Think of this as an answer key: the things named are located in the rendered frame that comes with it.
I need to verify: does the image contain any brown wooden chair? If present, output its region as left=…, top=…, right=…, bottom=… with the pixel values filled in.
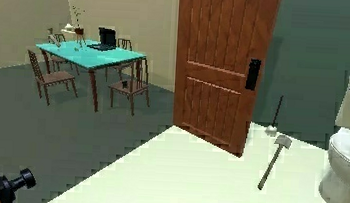
left=45, top=32, right=82, bottom=76
left=104, top=37, right=134, bottom=84
left=24, top=49, right=81, bottom=108
left=106, top=55, right=153, bottom=118

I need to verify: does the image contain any brown wooden plank door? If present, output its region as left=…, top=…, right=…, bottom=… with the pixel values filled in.
left=170, top=0, right=283, bottom=160

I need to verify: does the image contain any black laptop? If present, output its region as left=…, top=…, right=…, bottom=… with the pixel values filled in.
left=87, top=26, right=119, bottom=52

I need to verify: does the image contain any turquoise dining table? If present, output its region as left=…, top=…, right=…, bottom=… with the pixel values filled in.
left=31, top=36, right=149, bottom=116

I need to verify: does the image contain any grey plunger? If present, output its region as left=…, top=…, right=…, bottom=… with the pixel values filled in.
left=256, top=133, right=293, bottom=193

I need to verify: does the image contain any thin plant in brown pot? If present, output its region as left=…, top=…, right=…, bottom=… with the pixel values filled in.
left=69, top=5, right=89, bottom=49

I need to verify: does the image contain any white dish shape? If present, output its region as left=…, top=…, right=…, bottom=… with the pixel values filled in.
left=60, top=21, right=77, bottom=36

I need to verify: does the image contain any white toilet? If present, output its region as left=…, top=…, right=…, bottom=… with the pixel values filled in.
left=317, top=69, right=350, bottom=203

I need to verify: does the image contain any black door handle plate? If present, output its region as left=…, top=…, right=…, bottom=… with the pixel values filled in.
left=245, top=57, right=262, bottom=92

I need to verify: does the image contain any toilet brush with dark handle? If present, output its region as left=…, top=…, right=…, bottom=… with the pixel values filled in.
left=264, top=93, right=284, bottom=138

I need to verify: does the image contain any black door knob handle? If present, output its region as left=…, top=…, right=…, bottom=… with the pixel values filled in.
left=0, top=165, right=38, bottom=203

